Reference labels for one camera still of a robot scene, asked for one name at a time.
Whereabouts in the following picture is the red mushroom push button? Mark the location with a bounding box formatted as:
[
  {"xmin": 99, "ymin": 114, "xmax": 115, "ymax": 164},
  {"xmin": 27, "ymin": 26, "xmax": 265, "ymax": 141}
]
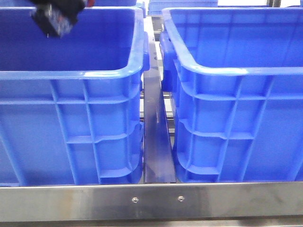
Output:
[{"xmin": 31, "ymin": 0, "xmax": 95, "ymax": 37}]

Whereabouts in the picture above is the blue plastic bin left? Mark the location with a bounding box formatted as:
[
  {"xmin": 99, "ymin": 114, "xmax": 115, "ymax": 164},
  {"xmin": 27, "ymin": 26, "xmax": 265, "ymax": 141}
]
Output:
[{"xmin": 0, "ymin": 7, "xmax": 149, "ymax": 187}]

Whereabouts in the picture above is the blue plastic bin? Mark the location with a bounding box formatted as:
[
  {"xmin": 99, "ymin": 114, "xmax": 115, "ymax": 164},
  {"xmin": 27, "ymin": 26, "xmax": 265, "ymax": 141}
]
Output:
[
  {"xmin": 0, "ymin": 7, "xmax": 149, "ymax": 187},
  {"xmin": 161, "ymin": 7, "xmax": 303, "ymax": 183}
]

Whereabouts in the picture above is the blue plastic bin right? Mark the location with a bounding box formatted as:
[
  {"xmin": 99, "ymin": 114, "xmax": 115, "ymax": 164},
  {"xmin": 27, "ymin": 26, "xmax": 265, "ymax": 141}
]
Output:
[{"xmin": 161, "ymin": 7, "xmax": 303, "ymax": 183}]

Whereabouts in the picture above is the blue bin rear right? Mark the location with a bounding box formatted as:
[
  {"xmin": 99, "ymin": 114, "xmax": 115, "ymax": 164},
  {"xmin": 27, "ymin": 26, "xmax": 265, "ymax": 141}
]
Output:
[{"xmin": 148, "ymin": 0, "xmax": 218, "ymax": 16}]

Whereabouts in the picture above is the blue bin rear left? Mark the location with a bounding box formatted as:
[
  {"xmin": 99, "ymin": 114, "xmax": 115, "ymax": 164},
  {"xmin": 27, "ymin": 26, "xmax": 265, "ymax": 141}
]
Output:
[{"xmin": 93, "ymin": 0, "xmax": 145, "ymax": 11}]

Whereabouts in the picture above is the stainless steel front rail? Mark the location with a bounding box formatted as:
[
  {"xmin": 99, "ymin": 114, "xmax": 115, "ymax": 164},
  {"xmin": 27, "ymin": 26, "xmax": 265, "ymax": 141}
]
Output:
[{"xmin": 0, "ymin": 182, "xmax": 303, "ymax": 222}]

